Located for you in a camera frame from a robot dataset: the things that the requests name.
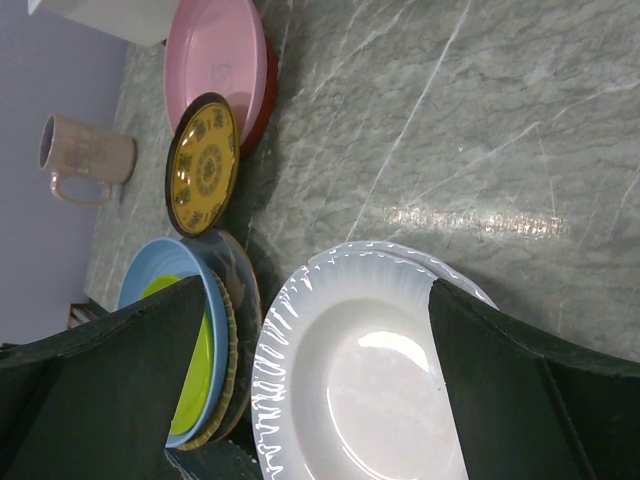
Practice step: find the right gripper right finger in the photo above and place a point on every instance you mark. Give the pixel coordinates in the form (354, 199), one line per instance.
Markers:
(528, 404)

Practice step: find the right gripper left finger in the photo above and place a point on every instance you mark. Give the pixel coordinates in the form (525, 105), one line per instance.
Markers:
(96, 401)

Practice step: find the yellow patterned small plate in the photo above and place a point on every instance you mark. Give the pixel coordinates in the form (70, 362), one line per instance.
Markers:
(202, 165)

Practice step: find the pink plastic plate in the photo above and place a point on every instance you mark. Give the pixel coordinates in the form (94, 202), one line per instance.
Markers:
(216, 46)

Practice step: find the white plastic bin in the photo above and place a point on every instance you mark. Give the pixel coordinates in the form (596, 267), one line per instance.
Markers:
(142, 22)

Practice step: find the lime green plate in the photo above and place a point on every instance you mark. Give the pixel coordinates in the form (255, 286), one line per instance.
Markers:
(197, 382)

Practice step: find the olive fluted plate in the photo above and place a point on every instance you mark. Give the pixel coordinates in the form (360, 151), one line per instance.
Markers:
(214, 420)

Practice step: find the blue plastic plate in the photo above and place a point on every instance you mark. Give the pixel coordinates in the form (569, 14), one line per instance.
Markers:
(160, 263)

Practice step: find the white bottom plate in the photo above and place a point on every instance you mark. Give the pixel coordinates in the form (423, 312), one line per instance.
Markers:
(435, 265)

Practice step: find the white ribbed deep plate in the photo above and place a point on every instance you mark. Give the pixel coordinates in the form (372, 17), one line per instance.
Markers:
(347, 383)

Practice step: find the dark brown rimmed plate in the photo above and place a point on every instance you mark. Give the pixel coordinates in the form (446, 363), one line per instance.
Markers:
(229, 261)

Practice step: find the pink ceramic mug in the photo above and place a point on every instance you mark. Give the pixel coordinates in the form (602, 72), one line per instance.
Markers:
(70, 148)

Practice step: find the red fluted plate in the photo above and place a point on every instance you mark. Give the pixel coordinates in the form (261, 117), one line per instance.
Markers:
(268, 103)

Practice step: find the aluminium frame rail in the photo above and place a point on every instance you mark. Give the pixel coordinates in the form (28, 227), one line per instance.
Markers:
(82, 313)

